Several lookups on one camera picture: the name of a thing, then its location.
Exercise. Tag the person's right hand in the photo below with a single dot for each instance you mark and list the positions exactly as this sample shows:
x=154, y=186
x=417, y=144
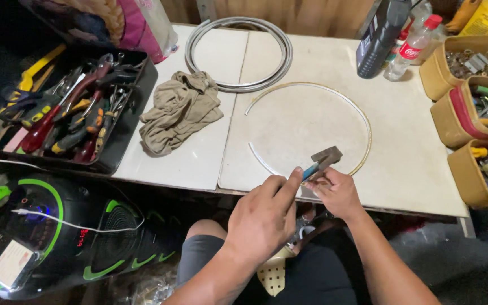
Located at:
x=339, y=195

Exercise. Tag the person's left hand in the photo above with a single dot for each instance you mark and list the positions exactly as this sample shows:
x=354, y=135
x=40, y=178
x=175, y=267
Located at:
x=261, y=224

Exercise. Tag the curved thin metal strip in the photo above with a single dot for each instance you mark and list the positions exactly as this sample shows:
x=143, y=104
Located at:
x=364, y=118

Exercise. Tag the cream perforated plastic piece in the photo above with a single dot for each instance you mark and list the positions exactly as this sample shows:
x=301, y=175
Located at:
x=273, y=271

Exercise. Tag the person's dark shorts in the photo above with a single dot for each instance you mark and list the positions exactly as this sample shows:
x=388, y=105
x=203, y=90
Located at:
x=324, y=271

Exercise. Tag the yellow cut jug of tools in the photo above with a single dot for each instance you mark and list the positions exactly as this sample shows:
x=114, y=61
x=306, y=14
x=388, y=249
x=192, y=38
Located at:
x=466, y=178

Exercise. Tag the yellow and red cut jug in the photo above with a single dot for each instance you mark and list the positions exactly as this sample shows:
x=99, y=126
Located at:
x=451, y=116

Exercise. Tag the beige crumpled rag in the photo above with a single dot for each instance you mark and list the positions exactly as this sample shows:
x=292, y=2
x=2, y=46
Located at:
x=180, y=112

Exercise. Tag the small red-capped bottle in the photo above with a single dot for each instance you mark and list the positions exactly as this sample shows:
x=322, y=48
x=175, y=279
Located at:
x=397, y=48

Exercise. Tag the steel wheel rim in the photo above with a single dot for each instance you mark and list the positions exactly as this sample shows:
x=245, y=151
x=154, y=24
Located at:
x=285, y=46

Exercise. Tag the yellow cut jug of metal parts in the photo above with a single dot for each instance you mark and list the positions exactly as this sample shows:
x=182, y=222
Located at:
x=439, y=72

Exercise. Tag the black and green speaker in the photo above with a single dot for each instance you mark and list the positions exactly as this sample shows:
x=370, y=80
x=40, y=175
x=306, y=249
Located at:
x=100, y=237

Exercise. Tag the dark grey oil bottle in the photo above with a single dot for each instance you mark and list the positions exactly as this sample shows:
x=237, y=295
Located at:
x=379, y=38

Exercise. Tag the clear red-capped soda bottle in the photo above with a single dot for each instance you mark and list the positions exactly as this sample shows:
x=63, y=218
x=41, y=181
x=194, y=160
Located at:
x=411, y=48

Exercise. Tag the black toolbox full of tools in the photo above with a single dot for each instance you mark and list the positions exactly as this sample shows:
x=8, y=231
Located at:
x=78, y=110

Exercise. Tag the phone with pale case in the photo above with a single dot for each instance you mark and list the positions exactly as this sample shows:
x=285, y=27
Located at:
x=4, y=256

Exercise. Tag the pink printed bag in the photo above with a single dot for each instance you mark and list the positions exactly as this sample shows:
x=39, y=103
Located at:
x=100, y=21

